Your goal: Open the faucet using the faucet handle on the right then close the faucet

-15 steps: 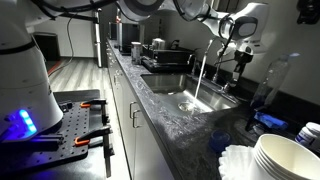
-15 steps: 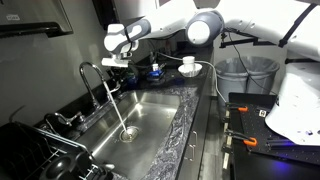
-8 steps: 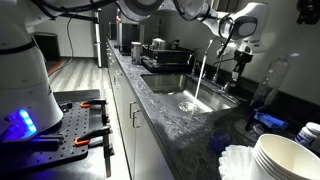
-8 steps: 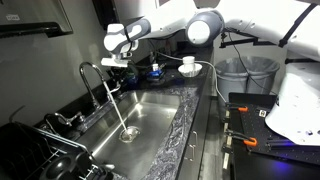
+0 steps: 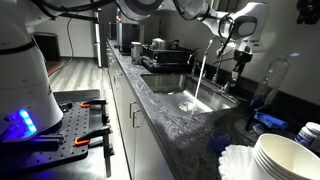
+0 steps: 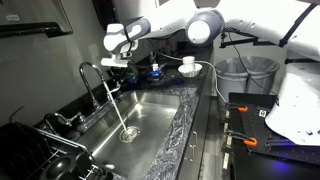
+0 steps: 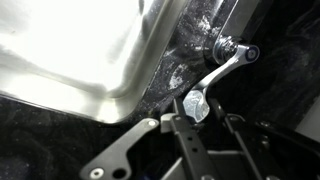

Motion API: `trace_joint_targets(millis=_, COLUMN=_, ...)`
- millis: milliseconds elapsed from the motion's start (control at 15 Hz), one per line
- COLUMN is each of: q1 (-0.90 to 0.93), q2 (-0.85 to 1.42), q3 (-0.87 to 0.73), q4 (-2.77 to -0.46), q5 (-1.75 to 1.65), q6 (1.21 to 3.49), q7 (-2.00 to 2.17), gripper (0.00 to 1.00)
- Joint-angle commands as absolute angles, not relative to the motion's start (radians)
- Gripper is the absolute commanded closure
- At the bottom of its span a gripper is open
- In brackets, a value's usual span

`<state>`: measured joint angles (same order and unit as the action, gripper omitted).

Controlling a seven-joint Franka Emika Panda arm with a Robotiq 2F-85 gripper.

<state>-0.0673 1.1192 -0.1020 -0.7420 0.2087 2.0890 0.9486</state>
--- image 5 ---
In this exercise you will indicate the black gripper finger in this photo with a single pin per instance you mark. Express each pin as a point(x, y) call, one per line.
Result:
point(234, 75)
point(240, 68)

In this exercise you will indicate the black orange bar clamp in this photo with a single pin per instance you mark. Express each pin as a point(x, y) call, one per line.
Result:
point(100, 136)
point(96, 102)

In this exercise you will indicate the metal stand pole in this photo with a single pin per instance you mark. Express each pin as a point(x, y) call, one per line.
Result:
point(97, 40)

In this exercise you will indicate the stainless steel sink basin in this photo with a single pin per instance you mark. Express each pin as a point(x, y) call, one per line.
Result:
point(173, 86)

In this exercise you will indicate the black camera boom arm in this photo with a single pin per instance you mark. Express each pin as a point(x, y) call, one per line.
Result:
point(80, 16)

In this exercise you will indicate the grey kitchen cabinet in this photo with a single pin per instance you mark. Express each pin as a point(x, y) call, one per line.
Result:
point(146, 150)

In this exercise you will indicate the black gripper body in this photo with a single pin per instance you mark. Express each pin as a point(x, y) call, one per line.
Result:
point(242, 56)

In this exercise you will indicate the blue sponge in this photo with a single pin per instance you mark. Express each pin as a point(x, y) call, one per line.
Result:
point(271, 120)

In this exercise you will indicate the black dish drying rack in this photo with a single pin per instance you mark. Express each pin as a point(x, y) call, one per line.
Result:
point(166, 58)

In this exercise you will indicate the clear dish soap bottle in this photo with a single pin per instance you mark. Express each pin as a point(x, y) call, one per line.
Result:
point(268, 83)

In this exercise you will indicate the black wall dispenser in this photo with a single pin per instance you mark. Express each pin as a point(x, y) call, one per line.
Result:
point(308, 11)

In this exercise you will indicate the running water stream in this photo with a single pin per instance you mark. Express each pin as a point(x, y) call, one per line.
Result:
point(200, 76)

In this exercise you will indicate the chrome sink faucet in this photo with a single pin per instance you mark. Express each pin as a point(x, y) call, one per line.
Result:
point(218, 68)

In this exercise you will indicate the white pill bottle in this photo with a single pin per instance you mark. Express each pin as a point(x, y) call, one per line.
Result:
point(310, 135)

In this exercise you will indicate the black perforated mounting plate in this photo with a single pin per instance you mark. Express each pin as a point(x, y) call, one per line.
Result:
point(73, 133)

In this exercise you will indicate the white paper coffee filters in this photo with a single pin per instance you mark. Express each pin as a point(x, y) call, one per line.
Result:
point(235, 163)

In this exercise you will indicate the black coffee machine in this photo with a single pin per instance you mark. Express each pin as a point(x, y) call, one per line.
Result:
point(128, 36)

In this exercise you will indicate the chrome side sprayer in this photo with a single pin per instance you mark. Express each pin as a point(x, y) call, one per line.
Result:
point(192, 63)

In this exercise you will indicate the metal canister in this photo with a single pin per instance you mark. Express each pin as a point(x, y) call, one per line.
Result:
point(136, 52)

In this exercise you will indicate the black trash bin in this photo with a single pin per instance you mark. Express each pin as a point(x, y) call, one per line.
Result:
point(48, 46)

